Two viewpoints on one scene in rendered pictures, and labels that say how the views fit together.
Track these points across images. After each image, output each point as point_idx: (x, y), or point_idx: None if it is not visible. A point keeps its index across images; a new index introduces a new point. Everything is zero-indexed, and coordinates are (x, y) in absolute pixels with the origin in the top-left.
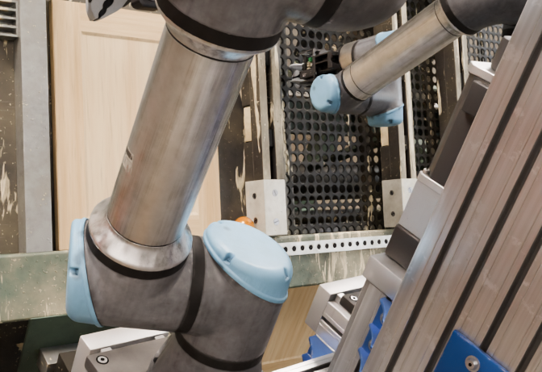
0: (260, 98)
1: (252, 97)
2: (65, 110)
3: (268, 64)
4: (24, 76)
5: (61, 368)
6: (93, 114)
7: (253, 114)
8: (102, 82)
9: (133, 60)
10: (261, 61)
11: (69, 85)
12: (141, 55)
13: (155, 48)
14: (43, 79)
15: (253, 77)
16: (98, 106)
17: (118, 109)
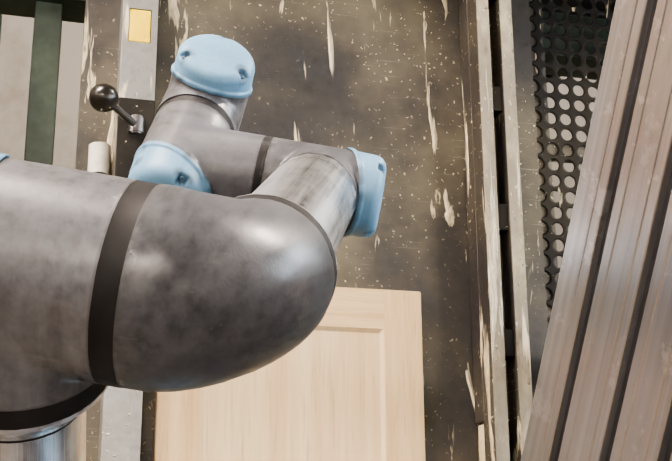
0: (496, 411)
1: (485, 409)
2: (171, 440)
3: (513, 354)
4: (107, 392)
5: None
6: (214, 445)
7: (487, 437)
8: (231, 395)
9: (284, 358)
10: (498, 351)
11: (180, 402)
12: (298, 350)
13: (321, 339)
14: (135, 395)
15: (487, 376)
16: (224, 432)
17: (255, 435)
